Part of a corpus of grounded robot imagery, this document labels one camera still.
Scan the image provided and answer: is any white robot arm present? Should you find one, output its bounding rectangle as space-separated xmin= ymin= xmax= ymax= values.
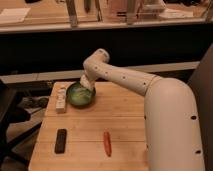
xmin=81 ymin=49 xmax=206 ymax=171

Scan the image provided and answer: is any green ceramic bowl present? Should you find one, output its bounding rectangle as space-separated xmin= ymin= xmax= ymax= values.
xmin=66 ymin=82 xmax=96 ymax=107

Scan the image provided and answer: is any orange carrot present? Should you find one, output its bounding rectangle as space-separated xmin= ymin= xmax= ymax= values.
xmin=103 ymin=132 xmax=112 ymax=157

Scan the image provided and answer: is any black rectangular block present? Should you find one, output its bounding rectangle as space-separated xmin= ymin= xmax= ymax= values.
xmin=55 ymin=129 xmax=67 ymax=154

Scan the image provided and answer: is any dark furniture at left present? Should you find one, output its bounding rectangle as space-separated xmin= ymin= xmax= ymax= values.
xmin=0 ymin=80 xmax=32 ymax=167

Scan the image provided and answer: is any white paper sheet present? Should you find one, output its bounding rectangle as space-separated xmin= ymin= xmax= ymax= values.
xmin=0 ymin=8 xmax=30 ymax=24

